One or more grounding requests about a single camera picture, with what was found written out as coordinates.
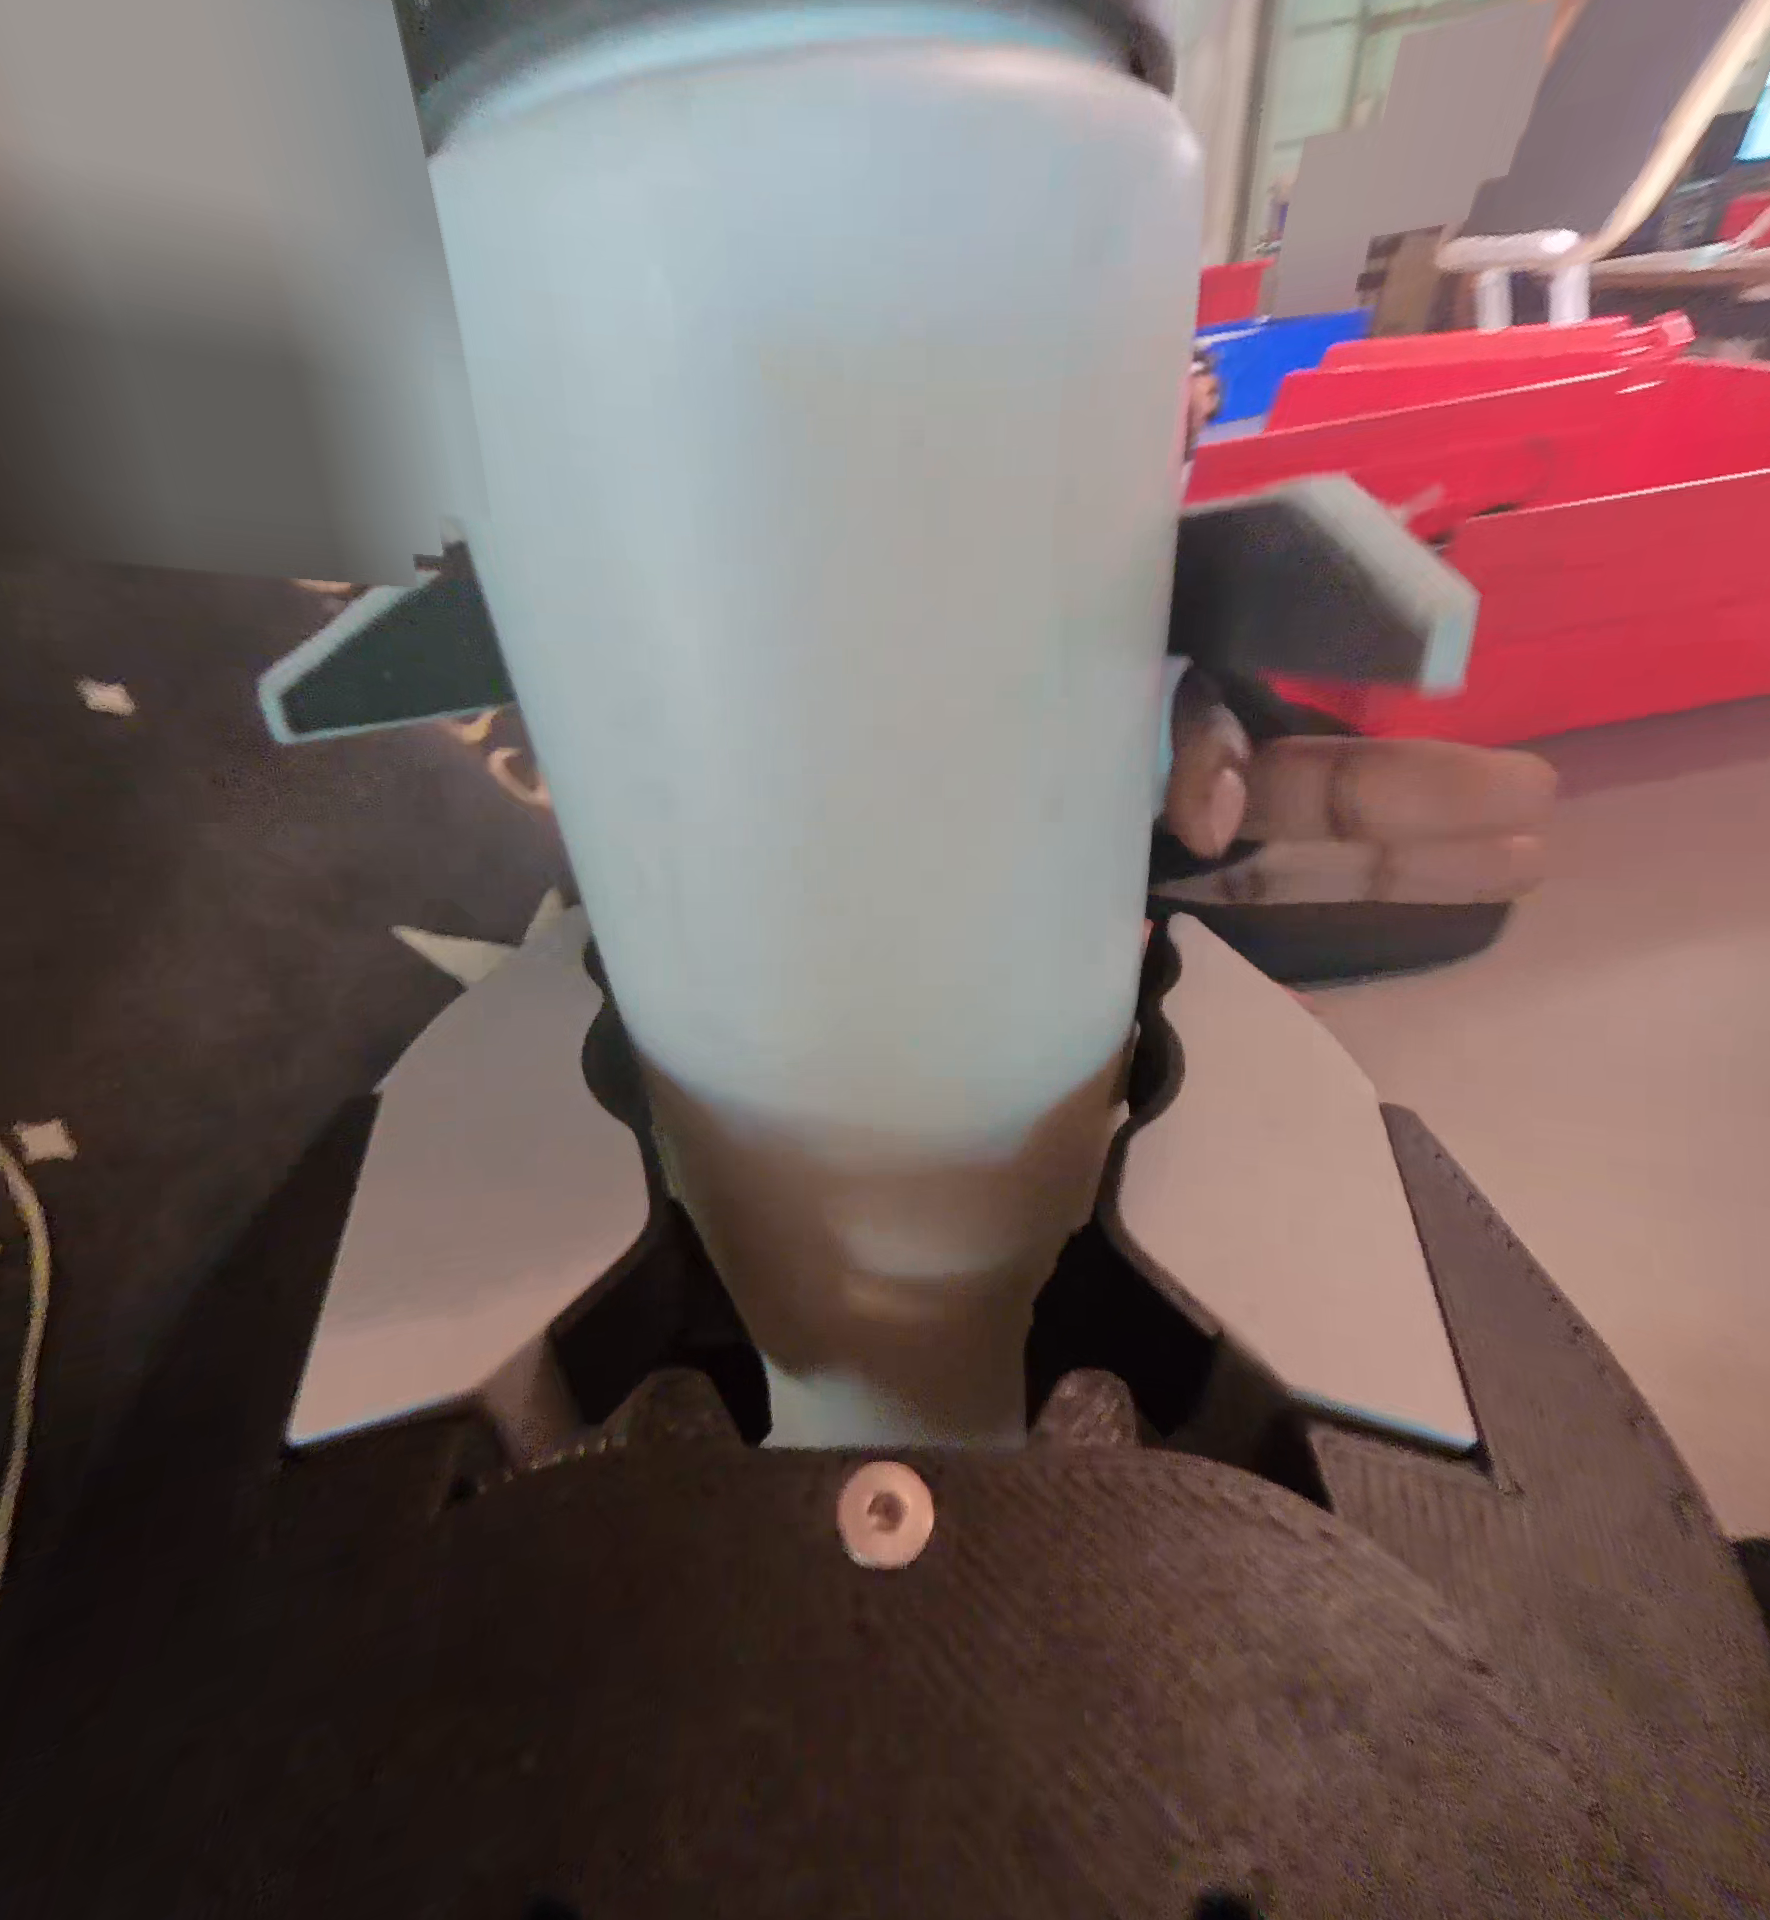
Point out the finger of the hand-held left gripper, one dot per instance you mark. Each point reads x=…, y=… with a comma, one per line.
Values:
x=405, y=660
x=1305, y=585

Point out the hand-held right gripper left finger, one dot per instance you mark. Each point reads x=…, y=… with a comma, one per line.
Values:
x=465, y=1230

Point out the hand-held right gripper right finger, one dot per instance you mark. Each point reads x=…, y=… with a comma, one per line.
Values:
x=1290, y=1230

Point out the red plastic bin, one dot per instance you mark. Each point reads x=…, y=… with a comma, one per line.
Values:
x=1499, y=368
x=1651, y=600

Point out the white bottle with black cap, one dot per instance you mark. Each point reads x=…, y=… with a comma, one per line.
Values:
x=825, y=600

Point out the person's left hand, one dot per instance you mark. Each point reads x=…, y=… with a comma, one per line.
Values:
x=1395, y=826

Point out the blue plastic bin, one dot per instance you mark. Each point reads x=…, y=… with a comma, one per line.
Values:
x=1276, y=359

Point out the black cushioned pad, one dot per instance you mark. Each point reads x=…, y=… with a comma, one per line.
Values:
x=1365, y=938

